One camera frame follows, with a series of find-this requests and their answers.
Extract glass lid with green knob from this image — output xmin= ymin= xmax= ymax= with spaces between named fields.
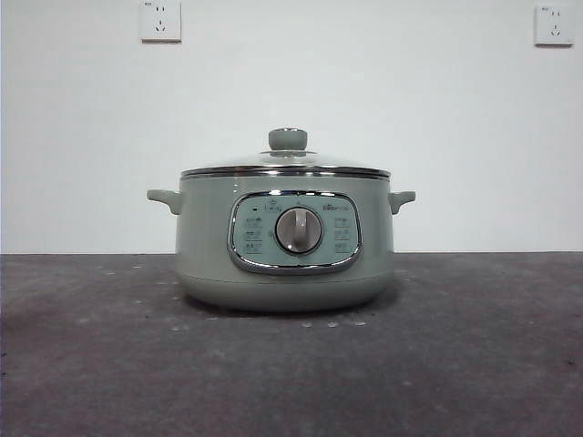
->
xmin=179 ymin=127 xmax=392 ymax=180

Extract sage green electric pot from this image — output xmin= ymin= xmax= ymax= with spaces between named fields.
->
xmin=146 ymin=175 xmax=416 ymax=313

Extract white wall socket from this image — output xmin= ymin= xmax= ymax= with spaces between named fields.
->
xmin=139 ymin=0 xmax=183 ymax=45
xmin=534 ymin=5 xmax=575 ymax=47

